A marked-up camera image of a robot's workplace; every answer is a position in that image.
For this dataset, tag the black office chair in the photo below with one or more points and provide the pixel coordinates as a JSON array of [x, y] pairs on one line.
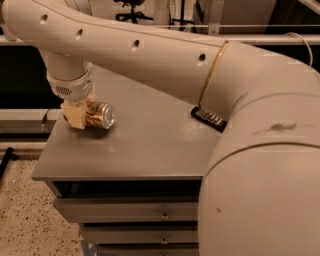
[[133, 15]]

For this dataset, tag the middle grey drawer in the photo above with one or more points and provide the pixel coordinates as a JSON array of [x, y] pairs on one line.
[[145, 233]]

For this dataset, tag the grey drawer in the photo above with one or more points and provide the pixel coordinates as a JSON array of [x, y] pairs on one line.
[[121, 210], [149, 250], [145, 233]]

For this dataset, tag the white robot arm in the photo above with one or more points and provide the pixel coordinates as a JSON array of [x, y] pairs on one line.
[[260, 195]]

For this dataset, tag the bottom grey drawer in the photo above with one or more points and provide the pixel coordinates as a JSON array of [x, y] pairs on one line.
[[149, 250]]

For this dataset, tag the top grey drawer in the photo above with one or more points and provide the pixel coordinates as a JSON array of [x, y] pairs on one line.
[[121, 210]]

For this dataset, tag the grey drawer cabinet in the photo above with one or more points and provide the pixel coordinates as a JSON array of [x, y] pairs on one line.
[[155, 149]]

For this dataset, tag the black bar on floor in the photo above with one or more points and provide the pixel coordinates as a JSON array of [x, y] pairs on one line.
[[9, 155]]

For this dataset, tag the orange soda can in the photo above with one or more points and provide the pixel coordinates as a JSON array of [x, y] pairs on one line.
[[99, 114]]

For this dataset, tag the black candy bar wrapper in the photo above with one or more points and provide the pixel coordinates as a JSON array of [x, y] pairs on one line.
[[208, 118]]

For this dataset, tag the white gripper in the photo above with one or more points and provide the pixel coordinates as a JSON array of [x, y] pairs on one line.
[[70, 89]]

